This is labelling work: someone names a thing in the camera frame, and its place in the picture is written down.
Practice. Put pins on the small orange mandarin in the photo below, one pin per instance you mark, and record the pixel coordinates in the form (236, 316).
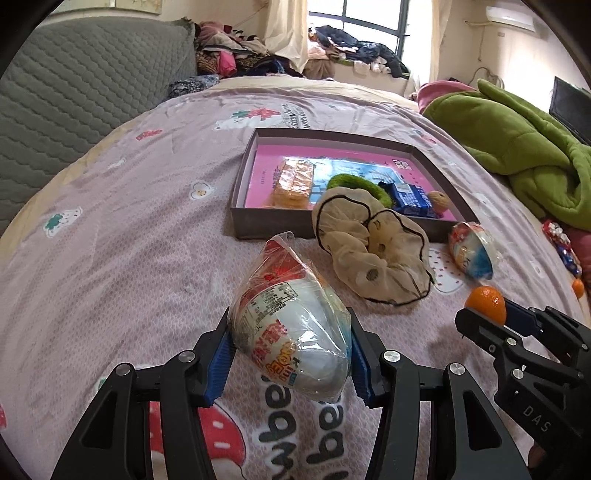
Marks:
(485, 302)
(578, 288)

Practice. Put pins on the blue cookie packet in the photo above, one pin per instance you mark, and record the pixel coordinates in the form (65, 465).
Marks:
(408, 196)

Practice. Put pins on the black flat television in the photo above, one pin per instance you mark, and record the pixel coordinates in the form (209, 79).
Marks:
(570, 108)

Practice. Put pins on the orange cracker packet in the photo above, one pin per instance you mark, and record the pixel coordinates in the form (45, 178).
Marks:
(293, 182)

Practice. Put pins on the beige sheer scrunchie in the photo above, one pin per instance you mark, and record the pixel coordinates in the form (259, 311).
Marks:
(369, 249)

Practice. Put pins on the pile of dark clothes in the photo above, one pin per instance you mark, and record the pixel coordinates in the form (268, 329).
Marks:
(360, 48)

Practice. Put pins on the grey quilted headboard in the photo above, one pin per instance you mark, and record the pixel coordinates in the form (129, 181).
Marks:
(78, 92)

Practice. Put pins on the floral wall picture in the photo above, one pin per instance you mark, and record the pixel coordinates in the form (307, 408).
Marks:
(134, 4)

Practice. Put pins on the white air conditioner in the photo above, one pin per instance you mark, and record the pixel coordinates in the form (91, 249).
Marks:
(510, 18)

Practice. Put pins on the pink blanket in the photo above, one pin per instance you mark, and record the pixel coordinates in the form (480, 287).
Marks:
(441, 92)

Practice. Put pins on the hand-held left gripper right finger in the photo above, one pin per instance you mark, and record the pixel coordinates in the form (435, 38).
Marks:
(362, 374)

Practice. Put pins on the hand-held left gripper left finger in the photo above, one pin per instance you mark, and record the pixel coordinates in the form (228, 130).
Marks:
(219, 369)

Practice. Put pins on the brown walnut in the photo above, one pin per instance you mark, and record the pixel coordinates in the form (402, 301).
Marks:
(438, 202)

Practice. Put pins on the dark floral cloth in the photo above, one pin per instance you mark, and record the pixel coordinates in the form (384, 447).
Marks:
(191, 85)

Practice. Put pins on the red and white candy packet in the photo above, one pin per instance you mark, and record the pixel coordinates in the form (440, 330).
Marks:
(561, 244)

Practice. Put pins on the shallow grey cardboard box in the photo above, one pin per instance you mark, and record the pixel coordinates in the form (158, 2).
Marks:
(268, 226)

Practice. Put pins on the green fleece blanket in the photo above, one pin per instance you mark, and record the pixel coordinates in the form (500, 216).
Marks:
(512, 134)

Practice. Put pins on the toy egg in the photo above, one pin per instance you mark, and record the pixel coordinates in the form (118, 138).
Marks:
(473, 251)
(291, 332)

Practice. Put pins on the cream curtain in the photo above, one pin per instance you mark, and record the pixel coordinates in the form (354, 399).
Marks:
(285, 34)
(425, 46)

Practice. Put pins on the pink and blue book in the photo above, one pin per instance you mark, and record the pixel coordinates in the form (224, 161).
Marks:
(268, 166)

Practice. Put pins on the window with dark frame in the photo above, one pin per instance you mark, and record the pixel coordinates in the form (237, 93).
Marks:
(369, 18)

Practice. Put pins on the pile of mixed clothes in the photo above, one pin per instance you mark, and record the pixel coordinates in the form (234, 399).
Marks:
(231, 50)

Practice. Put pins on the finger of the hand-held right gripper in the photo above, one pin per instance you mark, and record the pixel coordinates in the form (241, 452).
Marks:
(531, 318)
(482, 330)

